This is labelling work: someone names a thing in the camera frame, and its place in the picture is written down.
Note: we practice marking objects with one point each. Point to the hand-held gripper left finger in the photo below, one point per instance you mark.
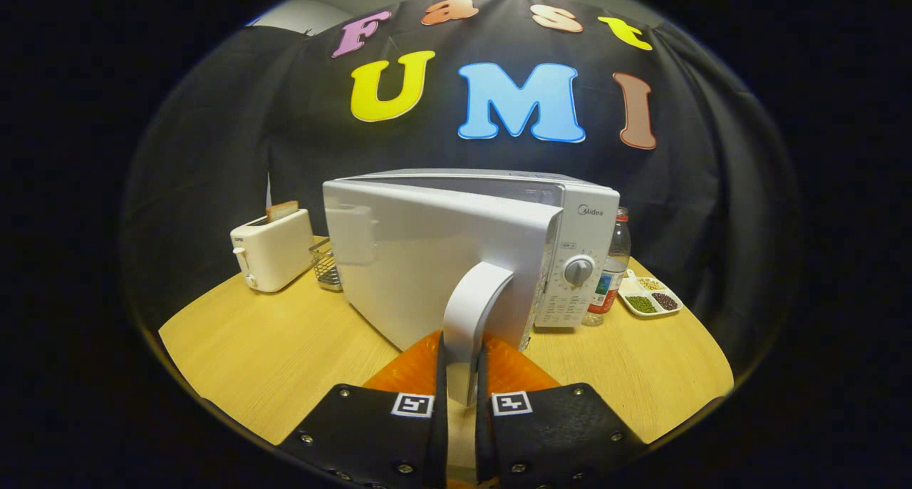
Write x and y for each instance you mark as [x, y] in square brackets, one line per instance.
[439, 432]

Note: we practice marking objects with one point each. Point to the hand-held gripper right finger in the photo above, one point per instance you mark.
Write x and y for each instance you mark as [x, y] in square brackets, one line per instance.
[483, 432]

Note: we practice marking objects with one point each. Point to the white microwave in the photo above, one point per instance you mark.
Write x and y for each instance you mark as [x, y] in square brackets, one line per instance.
[427, 261]

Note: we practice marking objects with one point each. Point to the clear plastic water bottle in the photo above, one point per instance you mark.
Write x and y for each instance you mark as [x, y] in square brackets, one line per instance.
[613, 268]

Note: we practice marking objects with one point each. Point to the white divided bean dish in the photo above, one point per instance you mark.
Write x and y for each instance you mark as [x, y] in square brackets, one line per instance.
[652, 300]

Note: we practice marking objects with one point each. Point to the white toaster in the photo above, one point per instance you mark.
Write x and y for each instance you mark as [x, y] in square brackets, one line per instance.
[274, 254]

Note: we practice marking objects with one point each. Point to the toast slice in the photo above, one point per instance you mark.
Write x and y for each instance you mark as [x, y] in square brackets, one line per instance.
[282, 211]

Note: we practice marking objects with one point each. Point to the black backdrop cloth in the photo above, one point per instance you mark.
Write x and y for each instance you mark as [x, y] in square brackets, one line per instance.
[214, 154]

